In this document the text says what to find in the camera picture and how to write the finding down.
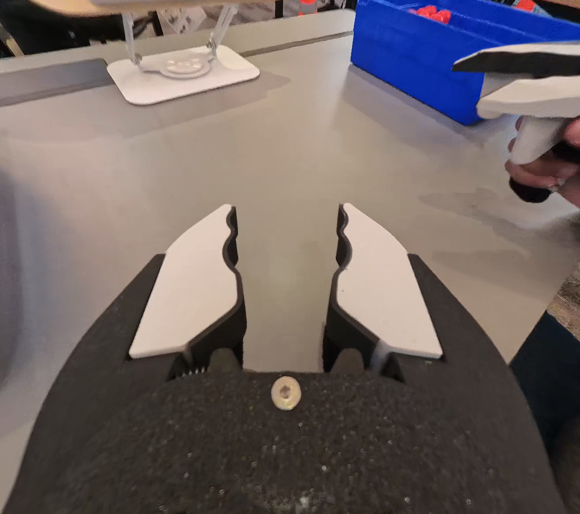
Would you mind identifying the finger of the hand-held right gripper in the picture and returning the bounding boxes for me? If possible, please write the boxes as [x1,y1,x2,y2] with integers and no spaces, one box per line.
[477,74,580,120]
[452,42,580,79]

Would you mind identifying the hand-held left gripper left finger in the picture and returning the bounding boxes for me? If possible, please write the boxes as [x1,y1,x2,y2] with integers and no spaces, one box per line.
[129,204,247,360]

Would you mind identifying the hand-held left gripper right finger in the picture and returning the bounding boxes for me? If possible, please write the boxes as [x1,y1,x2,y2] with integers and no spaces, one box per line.
[323,202,444,376]

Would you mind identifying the red two-stud block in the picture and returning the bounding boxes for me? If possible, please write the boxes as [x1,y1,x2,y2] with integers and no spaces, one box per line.
[408,4,453,24]

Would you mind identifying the blue plastic bin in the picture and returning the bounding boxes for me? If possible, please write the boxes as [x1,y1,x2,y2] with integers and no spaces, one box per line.
[350,0,580,126]

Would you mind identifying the grey desk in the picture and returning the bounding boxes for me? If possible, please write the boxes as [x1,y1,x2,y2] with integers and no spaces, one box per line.
[0,8,580,478]

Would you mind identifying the person's right hand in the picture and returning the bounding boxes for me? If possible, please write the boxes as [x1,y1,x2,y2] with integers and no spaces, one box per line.
[504,117,580,209]

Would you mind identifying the person's dark trousers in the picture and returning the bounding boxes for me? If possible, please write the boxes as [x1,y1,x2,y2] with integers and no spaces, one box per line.
[510,310,580,514]

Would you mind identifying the white instruction stand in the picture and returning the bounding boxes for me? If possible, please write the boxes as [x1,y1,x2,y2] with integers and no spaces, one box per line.
[0,0,299,107]

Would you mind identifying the white printed floor sign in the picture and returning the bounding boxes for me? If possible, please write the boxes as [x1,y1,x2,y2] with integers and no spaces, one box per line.
[156,6,209,35]

